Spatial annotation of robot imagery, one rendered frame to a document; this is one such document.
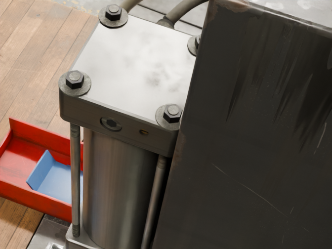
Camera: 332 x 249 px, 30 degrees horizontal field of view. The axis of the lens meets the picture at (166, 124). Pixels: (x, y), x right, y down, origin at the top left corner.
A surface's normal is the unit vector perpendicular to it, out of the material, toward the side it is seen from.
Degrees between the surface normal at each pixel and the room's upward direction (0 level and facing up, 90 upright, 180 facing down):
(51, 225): 0
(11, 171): 0
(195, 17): 0
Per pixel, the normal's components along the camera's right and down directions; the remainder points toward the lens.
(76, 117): -0.33, 0.75
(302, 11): 0.11, -0.58
